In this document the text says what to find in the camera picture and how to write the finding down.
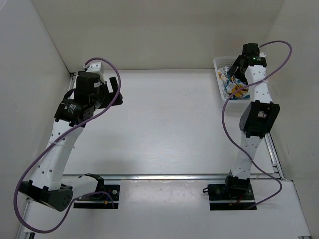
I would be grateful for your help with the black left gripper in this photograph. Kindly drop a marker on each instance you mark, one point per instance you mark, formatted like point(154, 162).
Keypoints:
point(109, 96)

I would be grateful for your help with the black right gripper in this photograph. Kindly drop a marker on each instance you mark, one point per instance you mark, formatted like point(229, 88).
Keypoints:
point(238, 62)

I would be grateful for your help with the white yellow teal printed shorts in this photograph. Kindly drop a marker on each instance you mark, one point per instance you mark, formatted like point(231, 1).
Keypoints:
point(231, 84)

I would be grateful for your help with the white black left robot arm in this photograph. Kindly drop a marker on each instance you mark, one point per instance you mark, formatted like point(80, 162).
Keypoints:
point(42, 181)

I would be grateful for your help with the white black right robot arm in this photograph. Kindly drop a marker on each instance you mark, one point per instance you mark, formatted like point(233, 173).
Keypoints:
point(256, 121)

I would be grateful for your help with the white perforated plastic basket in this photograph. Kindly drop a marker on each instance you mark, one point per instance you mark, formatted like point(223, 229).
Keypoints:
point(220, 62)

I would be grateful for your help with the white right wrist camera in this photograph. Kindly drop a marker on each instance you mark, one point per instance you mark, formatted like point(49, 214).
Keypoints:
point(262, 54)

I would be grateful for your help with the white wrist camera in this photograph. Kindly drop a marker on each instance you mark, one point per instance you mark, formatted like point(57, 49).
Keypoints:
point(262, 54)
point(95, 67)

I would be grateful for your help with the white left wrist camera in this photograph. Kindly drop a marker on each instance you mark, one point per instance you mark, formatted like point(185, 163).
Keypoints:
point(95, 67)

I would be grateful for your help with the aluminium right side rail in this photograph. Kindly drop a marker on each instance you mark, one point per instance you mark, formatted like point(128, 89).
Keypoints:
point(283, 217)

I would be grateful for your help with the aluminium table rail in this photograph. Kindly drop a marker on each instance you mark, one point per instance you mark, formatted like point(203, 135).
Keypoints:
point(117, 177)

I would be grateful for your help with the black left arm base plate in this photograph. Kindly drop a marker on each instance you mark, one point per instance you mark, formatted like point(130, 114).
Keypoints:
point(100, 201)

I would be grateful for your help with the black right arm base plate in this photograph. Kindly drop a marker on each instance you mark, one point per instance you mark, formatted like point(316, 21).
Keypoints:
point(219, 200)

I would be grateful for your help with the aluminium left side rail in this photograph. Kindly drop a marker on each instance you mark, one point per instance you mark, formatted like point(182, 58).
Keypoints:
point(23, 232)

